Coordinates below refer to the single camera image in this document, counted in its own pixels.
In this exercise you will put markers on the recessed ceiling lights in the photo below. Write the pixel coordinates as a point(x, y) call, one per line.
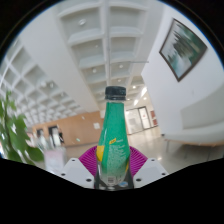
point(82, 22)

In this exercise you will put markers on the green plastic drink bottle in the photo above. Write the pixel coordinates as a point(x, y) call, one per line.
point(113, 133)

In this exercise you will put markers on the green leafy plant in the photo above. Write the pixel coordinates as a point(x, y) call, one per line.
point(15, 136)

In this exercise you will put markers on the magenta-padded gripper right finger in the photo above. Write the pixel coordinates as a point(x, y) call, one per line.
point(148, 171)

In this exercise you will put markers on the framed landscape painting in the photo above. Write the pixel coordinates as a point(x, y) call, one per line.
point(183, 48)

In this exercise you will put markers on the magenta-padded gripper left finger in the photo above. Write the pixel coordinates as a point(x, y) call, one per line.
point(78, 171)

